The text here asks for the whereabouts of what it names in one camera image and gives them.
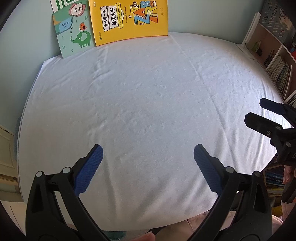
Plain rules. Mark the green striped wall poster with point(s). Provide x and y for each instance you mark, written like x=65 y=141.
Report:
x=57 y=4

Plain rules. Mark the grey patterned storage bin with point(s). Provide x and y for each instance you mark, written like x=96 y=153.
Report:
x=275 y=18

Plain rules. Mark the yellow word book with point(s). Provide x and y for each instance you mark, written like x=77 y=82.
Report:
x=129 y=23

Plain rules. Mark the white bookshelf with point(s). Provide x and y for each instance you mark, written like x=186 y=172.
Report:
x=251 y=27

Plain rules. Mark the person's left hand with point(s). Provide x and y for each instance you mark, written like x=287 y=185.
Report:
x=147 y=237

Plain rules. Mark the teal trash bag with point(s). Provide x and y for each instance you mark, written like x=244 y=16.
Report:
x=115 y=236

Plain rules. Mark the row of books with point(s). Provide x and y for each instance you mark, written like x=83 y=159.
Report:
x=279 y=71

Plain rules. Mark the cream cabinet door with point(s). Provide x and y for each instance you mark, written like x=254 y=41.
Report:
x=7 y=150

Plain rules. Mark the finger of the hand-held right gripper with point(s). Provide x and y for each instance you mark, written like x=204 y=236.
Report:
x=259 y=124
x=272 y=105

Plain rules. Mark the person's right hand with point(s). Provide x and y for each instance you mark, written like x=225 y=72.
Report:
x=289 y=173

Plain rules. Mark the green bottle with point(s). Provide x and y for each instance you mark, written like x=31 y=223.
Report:
x=256 y=46

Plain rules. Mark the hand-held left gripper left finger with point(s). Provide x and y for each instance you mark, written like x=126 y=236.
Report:
x=90 y=166

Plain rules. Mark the green elephant exercise book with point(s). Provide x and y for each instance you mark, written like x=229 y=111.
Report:
x=76 y=39

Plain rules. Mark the stack of books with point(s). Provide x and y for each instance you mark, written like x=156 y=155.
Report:
x=274 y=180

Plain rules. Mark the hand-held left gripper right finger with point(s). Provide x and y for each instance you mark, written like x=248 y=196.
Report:
x=208 y=169

